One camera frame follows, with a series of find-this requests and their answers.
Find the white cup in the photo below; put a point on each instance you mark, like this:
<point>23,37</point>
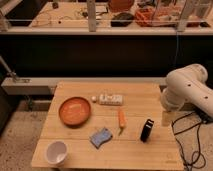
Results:
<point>56,152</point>

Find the dark bowl on shelf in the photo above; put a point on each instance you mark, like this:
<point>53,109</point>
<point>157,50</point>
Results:
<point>122,19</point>

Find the orange carrot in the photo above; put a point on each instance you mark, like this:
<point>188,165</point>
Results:
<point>121,120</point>

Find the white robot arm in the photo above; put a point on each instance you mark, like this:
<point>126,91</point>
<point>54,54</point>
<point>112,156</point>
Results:
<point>188,84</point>

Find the white box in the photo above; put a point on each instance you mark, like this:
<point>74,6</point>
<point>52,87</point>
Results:
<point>116,100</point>

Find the orange crate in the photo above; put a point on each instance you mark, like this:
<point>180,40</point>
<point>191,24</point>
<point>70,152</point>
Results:
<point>158,17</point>

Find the blue sponge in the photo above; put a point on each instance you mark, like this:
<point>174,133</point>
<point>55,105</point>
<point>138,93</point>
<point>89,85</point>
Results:
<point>100,137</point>

